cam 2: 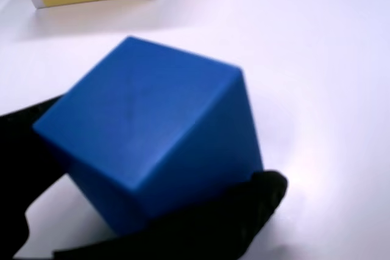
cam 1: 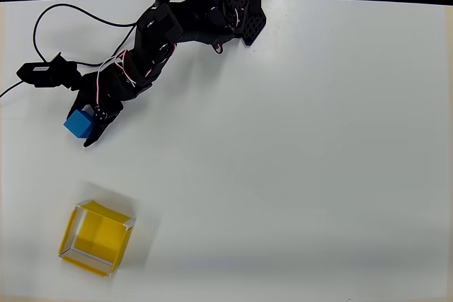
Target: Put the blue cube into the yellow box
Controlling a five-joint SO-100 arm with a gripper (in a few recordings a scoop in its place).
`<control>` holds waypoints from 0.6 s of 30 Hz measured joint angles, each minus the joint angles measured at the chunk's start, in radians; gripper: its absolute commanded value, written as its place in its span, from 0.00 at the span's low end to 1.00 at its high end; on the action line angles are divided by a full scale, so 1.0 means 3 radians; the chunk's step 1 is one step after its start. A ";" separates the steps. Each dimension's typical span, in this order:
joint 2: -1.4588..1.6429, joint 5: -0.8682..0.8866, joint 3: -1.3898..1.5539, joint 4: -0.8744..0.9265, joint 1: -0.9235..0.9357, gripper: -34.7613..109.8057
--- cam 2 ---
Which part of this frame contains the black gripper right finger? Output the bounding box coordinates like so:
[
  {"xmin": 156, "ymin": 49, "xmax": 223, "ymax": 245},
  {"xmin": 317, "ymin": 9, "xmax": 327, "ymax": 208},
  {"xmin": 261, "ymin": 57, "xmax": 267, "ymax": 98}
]
[{"xmin": 54, "ymin": 169, "xmax": 289, "ymax": 260}]

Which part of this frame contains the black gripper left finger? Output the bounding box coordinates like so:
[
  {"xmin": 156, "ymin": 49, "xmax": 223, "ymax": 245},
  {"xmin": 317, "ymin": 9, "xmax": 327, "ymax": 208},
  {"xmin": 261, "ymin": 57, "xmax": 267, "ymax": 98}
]
[{"xmin": 0, "ymin": 94, "xmax": 73, "ymax": 260}]

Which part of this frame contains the blue cube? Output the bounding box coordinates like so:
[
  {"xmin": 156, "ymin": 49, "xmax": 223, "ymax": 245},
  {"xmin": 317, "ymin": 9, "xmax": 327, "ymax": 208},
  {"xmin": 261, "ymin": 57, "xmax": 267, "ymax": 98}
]
[{"xmin": 32, "ymin": 35, "xmax": 264, "ymax": 237}]

